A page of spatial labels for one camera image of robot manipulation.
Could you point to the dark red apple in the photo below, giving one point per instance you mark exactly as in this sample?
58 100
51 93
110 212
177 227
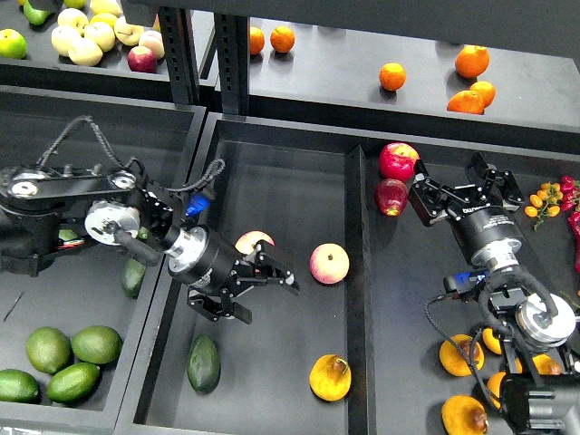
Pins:
391 196

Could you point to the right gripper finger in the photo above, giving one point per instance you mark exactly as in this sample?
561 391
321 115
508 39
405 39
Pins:
494 186
434 202

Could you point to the large orange top right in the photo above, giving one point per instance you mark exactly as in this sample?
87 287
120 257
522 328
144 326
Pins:
472 61

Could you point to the light green mango upper right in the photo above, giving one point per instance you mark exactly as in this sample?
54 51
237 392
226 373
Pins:
98 344

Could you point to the pink apple right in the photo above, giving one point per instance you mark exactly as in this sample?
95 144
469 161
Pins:
329 263

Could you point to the pale pink peach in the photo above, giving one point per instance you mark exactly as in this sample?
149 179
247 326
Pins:
153 40

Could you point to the bright red apple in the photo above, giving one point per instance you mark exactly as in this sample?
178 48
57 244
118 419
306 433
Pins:
397 160

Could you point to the yellow pear bottom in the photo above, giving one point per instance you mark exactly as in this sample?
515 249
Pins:
463 415

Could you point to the pink apple left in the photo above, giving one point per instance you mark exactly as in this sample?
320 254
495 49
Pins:
246 243

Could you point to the black left tray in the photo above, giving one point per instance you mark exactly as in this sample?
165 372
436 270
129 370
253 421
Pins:
84 289

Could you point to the red chili peppers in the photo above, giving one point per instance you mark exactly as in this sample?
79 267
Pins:
570 202

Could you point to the black tray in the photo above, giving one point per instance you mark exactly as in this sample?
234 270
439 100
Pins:
286 179
84 289

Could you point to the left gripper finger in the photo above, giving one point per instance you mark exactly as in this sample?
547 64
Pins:
265 265
213 309

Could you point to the pink apple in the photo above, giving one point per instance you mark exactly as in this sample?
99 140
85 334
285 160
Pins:
329 263
246 243

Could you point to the orange cherry tomato bunch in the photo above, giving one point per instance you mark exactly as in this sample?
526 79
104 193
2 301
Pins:
544 204

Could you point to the black shelf post right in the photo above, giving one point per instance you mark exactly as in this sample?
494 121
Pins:
232 38

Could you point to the dark avocado upper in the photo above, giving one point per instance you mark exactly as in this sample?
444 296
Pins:
143 233

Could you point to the black middle tray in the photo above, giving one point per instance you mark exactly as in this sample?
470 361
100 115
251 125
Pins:
286 179

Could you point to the front orange on shelf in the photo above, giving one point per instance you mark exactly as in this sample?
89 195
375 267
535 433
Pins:
466 102

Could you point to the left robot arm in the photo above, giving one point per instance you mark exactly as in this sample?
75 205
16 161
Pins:
47 213

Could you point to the dark green avocado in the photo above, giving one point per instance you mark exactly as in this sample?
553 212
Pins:
204 365

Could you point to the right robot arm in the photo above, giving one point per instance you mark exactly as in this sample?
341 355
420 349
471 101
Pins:
540 391

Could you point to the red apple on shelf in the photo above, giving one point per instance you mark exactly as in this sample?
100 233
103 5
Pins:
142 59

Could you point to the light green mango lower right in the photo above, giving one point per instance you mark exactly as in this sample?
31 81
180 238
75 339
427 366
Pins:
73 383

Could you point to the black tray divider centre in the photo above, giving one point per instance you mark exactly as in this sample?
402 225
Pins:
361 415

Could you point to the black shelf post left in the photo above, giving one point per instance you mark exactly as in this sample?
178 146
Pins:
180 56

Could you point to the orange near post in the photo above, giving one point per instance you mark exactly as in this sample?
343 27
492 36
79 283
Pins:
282 39

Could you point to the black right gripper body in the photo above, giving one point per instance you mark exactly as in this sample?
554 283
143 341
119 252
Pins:
486 234

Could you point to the black shelf post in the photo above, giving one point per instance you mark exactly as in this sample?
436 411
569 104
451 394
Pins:
232 38
180 56

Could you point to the orange behind front orange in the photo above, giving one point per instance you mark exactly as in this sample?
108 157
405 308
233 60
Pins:
486 90

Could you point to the orange centre shelf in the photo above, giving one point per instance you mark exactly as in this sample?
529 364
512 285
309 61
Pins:
392 77

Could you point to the orange half hidden by post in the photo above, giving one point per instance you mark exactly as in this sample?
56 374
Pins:
256 40

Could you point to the light green mango upper left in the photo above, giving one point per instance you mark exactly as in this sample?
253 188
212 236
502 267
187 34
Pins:
48 349

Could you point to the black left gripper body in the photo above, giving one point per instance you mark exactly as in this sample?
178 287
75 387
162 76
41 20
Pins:
202 259

